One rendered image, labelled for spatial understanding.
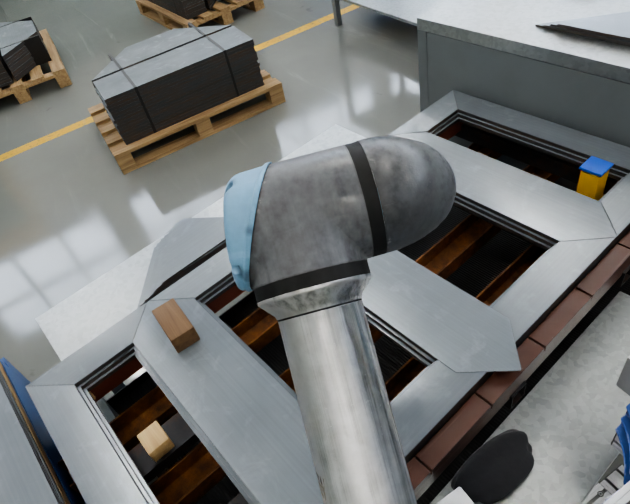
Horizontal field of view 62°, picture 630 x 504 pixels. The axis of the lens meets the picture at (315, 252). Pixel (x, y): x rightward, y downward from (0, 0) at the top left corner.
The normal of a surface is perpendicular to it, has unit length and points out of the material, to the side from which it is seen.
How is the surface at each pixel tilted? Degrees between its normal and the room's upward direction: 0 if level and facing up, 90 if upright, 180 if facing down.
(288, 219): 41
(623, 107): 90
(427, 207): 78
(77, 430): 0
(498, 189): 0
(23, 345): 0
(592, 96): 90
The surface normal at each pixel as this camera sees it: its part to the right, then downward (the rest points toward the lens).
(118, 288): -0.18, -0.69
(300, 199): -0.04, -0.21
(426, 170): 0.59, -0.27
